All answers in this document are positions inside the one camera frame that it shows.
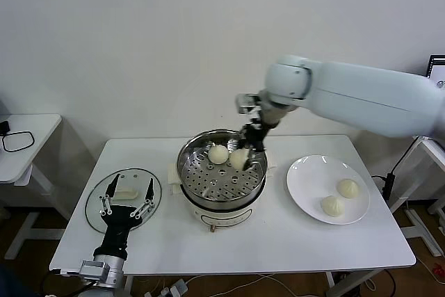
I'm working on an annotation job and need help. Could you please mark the black cable loop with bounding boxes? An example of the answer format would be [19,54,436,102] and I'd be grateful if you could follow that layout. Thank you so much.
[1,131,35,154]

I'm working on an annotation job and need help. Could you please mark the perforated steel steamer basket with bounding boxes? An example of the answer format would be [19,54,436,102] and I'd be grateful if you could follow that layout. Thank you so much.
[176,129,268,209]

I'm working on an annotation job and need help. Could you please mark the white side desk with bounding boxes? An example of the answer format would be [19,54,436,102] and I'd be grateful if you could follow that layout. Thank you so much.
[391,135,445,258]
[0,113,70,262]

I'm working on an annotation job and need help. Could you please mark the round glass pot lid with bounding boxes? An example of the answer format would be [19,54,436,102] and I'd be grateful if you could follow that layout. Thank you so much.
[85,167,163,234]

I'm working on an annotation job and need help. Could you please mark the white electric cooker pot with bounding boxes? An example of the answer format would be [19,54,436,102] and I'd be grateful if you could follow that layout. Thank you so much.
[167,149,279,234]

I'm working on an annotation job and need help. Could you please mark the black power adapter with cable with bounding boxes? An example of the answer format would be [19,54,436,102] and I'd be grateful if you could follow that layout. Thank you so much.
[371,171,397,202]

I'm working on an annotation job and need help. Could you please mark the white floor power strip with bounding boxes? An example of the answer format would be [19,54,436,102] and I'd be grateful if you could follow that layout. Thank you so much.
[160,278,191,297]

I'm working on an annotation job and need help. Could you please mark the white round plate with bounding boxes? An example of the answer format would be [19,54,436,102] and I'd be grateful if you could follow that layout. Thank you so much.
[286,154,371,225]

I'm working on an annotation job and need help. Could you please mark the white steamed baozi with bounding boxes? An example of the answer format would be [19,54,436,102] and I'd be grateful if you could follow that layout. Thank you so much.
[207,144,229,165]
[229,149,250,170]
[336,177,362,199]
[320,195,346,217]

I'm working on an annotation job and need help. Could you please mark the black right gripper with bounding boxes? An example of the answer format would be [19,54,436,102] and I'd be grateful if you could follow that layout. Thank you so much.
[238,117,271,172]

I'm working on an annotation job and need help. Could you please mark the open grey laptop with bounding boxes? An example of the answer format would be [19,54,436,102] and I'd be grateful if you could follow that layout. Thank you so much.
[428,54,445,89]

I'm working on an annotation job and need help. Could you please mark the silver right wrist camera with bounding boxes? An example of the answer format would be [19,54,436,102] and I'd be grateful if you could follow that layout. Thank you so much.
[236,93,264,116]

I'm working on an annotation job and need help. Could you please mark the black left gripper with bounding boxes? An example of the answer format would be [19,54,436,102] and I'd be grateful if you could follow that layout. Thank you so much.
[93,173,156,260]

